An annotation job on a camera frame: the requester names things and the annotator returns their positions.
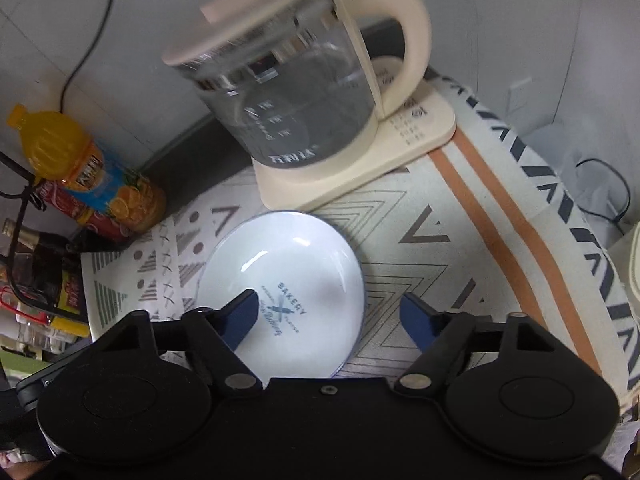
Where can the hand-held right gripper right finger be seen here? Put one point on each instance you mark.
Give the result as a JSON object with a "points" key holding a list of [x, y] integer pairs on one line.
{"points": [[417, 317]]}

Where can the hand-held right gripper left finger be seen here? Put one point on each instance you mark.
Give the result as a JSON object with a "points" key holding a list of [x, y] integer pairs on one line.
{"points": [[240, 317]]}

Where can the black shelf rack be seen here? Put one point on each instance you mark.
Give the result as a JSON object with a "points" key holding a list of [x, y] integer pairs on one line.
{"points": [[22, 217]]}

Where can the small white plate blue print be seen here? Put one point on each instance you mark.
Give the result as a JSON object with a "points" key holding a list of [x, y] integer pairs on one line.
{"points": [[300, 270]]}

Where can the orange juice bottle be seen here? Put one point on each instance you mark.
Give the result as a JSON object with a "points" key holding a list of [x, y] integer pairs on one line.
{"points": [[65, 155]]}

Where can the glass electric kettle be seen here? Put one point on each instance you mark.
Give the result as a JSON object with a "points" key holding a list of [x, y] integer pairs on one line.
{"points": [[290, 90]]}

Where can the cream kettle base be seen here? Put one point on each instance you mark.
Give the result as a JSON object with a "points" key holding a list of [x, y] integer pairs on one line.
{"points": [[405, 152]]}

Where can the patterned fringed table mat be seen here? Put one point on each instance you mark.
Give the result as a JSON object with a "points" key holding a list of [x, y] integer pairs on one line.
{"points": [[450, 245]]}

